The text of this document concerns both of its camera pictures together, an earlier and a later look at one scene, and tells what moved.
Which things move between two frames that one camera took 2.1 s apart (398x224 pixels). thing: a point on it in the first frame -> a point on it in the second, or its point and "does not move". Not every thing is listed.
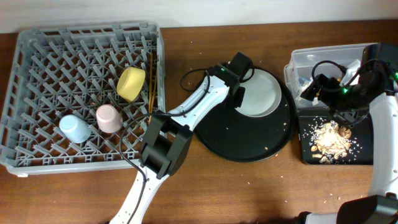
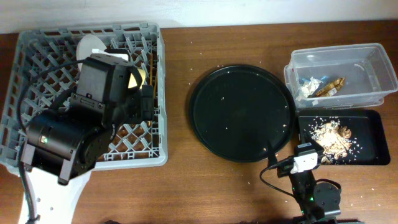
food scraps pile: [330, 142] does not move
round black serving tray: [232, 135] does not move
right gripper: [331, 108] -> [285, 167]
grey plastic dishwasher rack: [81, 98] does not move
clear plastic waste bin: [341, 62] does not move
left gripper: [239, 99] -> [137, 113]
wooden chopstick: [154, 90] does not move
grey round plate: [262, 94] -> [86, 44]
